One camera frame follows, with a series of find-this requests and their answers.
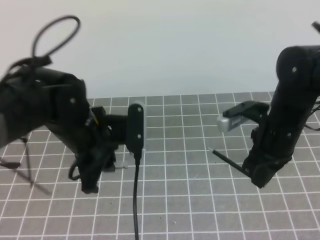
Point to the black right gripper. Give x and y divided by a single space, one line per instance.
274 141

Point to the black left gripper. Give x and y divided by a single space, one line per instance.
89 132

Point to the black pen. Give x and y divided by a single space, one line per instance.
229 161

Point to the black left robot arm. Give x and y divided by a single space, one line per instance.
25 106

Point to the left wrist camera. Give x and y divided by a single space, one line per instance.
135 128

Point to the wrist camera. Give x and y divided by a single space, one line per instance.
241 113
135 128

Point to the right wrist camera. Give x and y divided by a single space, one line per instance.
241 113

